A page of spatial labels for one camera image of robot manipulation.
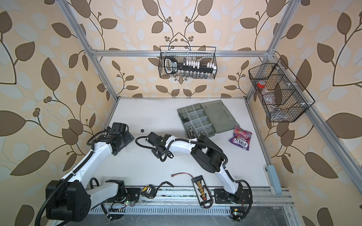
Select grey compartment organizer box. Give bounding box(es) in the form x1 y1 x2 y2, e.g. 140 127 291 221
177 100 239 138

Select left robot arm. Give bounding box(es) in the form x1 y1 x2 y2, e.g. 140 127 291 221
35 122 134 226

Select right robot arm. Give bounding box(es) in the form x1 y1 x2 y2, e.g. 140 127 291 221
145 132 253 204

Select yellow black tape measure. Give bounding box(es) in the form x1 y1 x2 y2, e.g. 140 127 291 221
140 185 156 199

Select black charger board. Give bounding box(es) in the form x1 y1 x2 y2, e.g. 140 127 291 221
191 176 214 209

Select socket set holder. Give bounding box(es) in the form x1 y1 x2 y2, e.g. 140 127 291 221
163 56 217 74

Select pink candy bag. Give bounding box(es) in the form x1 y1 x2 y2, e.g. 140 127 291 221
229 126 252 151

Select red cap bottle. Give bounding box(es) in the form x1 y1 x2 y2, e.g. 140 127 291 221
256 80 266 90

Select center wire basket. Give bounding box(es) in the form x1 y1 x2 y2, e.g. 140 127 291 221
158 45 218 80

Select wire basket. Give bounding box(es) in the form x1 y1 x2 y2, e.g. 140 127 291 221
248 59 315 122
158 45 218 80

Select right wire basket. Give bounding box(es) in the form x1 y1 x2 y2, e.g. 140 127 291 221
248 59 315 122

